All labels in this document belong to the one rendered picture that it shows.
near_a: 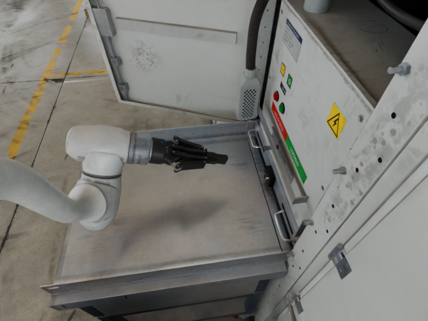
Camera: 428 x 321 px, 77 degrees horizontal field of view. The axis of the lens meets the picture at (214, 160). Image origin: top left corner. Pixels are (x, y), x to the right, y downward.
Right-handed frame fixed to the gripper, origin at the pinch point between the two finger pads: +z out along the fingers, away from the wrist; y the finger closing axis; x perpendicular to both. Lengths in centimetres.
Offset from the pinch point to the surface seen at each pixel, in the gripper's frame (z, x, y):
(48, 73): -108, -148, -232
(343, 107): 9.8, 37.0, 17.1
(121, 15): -33, 11, -55
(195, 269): -4.3, -16.9, 27.9
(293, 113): 15.3, 21.5, -0.6
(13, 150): -109, -148, -117
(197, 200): -0.4, -19.4, 3.4
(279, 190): 23.0, -3.4, 7.4
